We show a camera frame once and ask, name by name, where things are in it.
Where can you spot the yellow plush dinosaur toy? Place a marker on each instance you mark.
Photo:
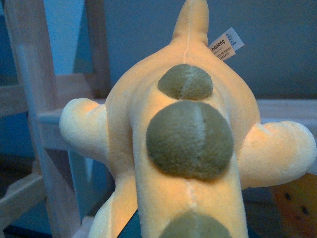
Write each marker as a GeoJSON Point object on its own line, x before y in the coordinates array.
{"type": "Point", "coordinates": [181, 134]}

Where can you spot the wooden shelf unit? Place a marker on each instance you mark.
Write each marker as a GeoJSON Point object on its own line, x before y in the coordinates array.
{"type": "Point", "coordinates": [43, 94]}

